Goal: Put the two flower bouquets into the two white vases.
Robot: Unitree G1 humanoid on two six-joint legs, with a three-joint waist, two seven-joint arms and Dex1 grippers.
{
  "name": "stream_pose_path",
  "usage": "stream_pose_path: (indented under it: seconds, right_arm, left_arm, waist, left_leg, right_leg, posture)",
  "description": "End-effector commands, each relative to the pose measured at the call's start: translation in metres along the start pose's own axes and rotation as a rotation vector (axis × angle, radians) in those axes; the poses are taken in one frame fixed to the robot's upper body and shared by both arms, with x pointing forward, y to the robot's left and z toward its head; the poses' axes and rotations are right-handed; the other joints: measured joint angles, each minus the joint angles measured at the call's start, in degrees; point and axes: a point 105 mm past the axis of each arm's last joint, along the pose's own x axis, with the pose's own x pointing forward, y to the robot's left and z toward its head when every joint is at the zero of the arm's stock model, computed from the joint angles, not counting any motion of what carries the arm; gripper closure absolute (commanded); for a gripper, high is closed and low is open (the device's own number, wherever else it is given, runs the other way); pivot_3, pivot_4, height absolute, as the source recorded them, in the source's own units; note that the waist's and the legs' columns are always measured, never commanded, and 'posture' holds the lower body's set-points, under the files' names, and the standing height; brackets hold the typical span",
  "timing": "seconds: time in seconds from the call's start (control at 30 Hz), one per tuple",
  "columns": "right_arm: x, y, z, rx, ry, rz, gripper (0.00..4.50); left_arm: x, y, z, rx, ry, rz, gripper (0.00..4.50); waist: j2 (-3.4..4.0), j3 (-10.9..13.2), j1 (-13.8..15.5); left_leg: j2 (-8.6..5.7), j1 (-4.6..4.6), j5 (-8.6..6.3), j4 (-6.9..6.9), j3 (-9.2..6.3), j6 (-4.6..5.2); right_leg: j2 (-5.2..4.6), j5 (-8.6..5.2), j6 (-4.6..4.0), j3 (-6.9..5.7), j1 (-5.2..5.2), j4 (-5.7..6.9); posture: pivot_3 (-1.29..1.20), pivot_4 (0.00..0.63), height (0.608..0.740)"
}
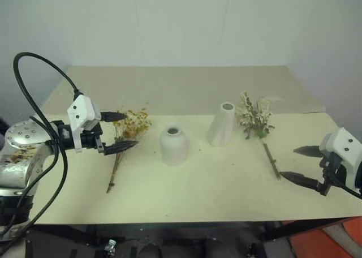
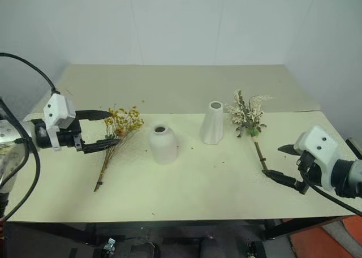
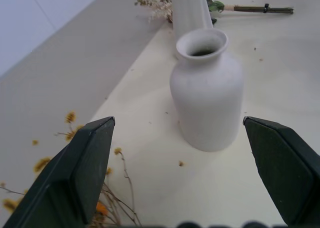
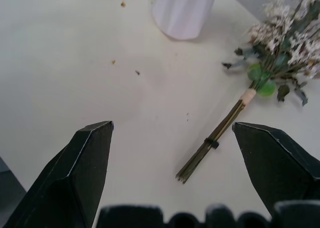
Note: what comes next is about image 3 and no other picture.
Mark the short white ceramic vase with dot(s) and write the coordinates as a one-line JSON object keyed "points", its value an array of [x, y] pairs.
{"points": [[206, 93]]}

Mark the dried yellow flower bunch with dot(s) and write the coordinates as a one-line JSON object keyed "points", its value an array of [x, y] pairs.
{"points": [[75, 178]]}

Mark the tall white ribbed vase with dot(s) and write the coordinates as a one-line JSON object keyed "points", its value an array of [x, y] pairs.
{"points": [[190, 10]]}

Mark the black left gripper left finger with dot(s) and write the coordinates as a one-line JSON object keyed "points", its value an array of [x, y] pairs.
{"points": [[75, 178]]}

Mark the dried white flower bouquet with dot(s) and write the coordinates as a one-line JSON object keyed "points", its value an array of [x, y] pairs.
{"points": [[240, 8]]}

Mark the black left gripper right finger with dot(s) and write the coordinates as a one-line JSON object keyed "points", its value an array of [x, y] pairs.
{"points": [[282, 168]]}

